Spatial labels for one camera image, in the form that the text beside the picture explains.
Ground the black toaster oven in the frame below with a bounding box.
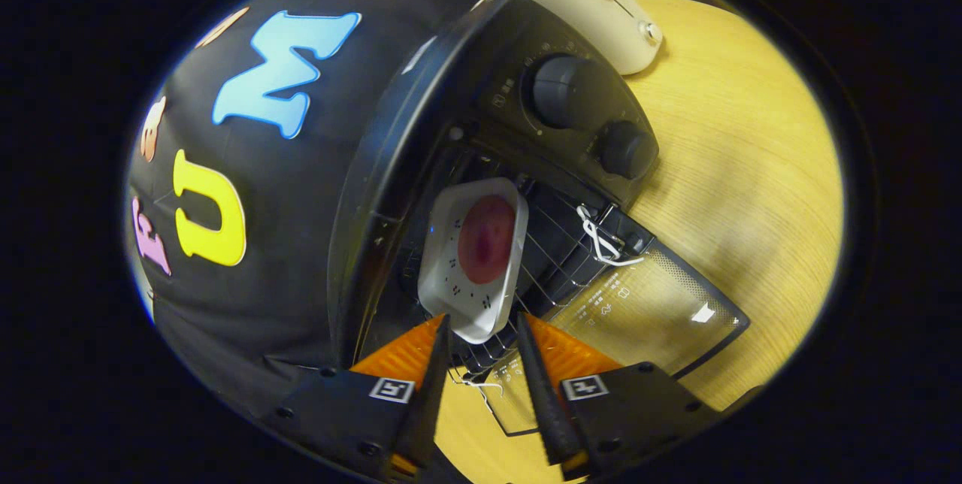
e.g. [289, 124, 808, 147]
[327, 0, 751, 440]

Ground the round pink food patty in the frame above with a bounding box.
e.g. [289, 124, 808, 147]
[457, 195, 517, 285]

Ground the white string tie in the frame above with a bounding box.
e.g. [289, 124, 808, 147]
[449, 368, 504, 398]
[576, 204, 645, 268]

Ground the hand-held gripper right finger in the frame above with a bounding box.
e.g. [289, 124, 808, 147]
[515, 311, 726, 481]

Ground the white square plate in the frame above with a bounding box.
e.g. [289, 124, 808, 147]
[417, 177, 529, 345]

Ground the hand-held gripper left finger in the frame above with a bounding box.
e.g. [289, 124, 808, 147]
[263, 315, 452, 481]

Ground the white pop-up toaster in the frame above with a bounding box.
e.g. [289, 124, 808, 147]
[515, 0, 664, 77]

